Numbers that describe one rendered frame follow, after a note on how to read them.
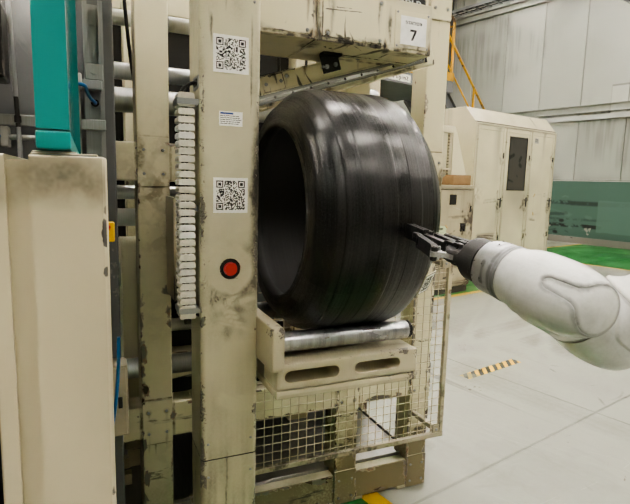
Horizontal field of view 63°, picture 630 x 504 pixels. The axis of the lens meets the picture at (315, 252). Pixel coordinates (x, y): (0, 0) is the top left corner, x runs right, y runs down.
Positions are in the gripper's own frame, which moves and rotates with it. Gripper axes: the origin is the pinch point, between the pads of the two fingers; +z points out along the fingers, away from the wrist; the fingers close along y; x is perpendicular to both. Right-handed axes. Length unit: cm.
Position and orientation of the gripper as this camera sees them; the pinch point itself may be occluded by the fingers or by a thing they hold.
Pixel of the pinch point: (419, 234)
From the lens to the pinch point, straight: 104.6
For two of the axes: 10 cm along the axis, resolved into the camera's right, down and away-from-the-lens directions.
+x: -0.8, 9.6, 2.6
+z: -3.9, -2.7, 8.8
